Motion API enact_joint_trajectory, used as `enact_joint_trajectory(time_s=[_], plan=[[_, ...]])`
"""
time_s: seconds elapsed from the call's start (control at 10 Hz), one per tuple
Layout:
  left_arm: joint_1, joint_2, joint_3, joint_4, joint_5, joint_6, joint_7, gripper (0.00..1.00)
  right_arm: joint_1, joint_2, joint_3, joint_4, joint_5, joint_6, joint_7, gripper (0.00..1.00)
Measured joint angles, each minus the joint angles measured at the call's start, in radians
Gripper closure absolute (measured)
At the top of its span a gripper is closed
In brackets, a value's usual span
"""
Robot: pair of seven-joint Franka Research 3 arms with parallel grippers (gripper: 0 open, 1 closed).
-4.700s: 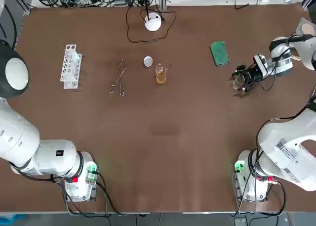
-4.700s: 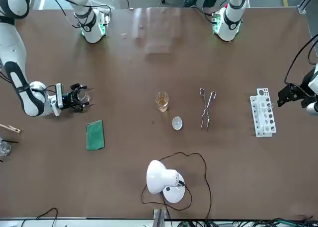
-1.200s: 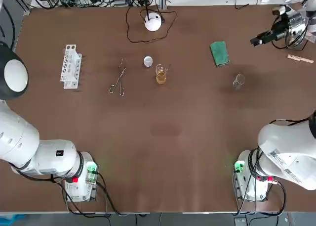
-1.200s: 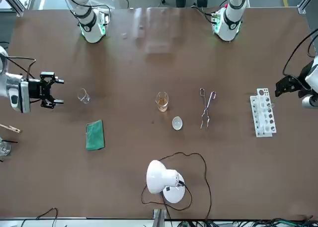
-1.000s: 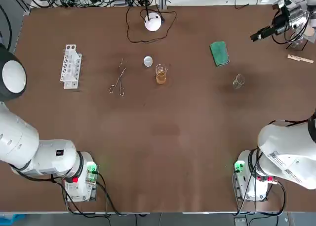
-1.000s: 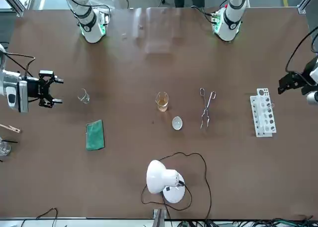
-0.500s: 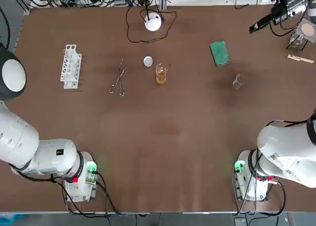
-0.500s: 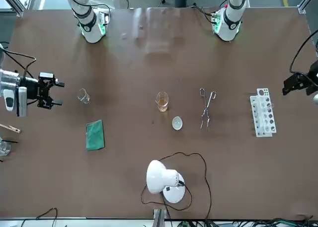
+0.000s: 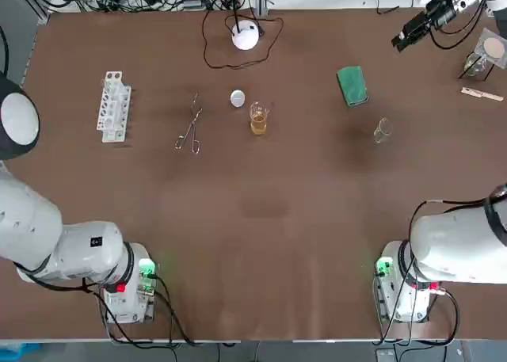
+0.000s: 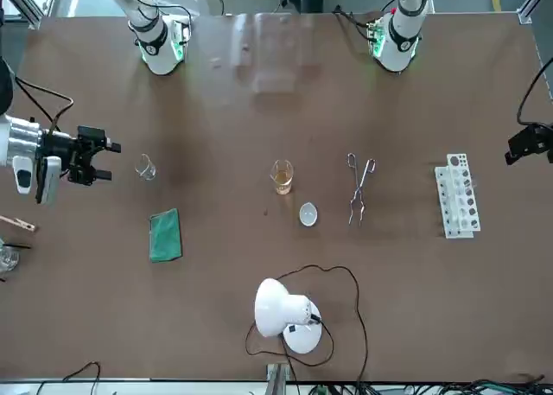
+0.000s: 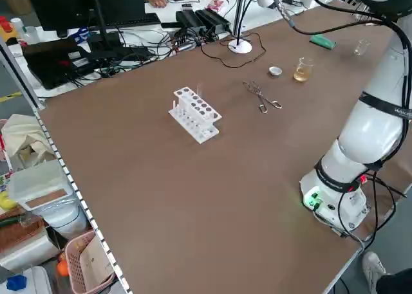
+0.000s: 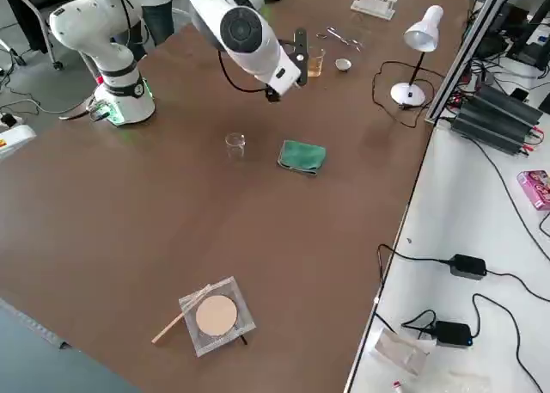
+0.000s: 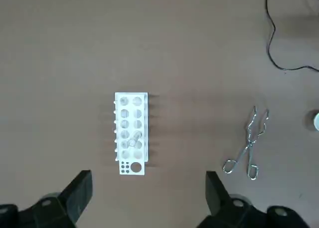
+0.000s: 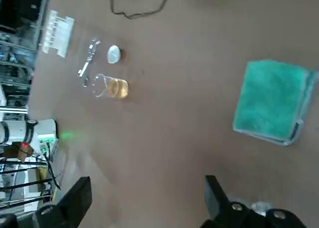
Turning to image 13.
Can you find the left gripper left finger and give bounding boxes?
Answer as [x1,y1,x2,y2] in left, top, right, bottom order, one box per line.
[0,170,93,228]

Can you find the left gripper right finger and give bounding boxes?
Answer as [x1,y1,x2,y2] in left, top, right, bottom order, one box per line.
[196,171,310,228]

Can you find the clear glass test tube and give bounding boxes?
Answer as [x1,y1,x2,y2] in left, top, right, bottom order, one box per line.
[127,131,143,148]

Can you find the metal crucible tongs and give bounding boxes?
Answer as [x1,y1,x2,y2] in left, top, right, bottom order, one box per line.
[222,105,270,181]

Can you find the white test tube rack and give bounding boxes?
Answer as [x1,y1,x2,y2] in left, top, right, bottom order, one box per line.
[113,92,150,176]

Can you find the black lamp cable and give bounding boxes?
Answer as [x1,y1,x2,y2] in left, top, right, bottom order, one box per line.
[264,0,319,72]

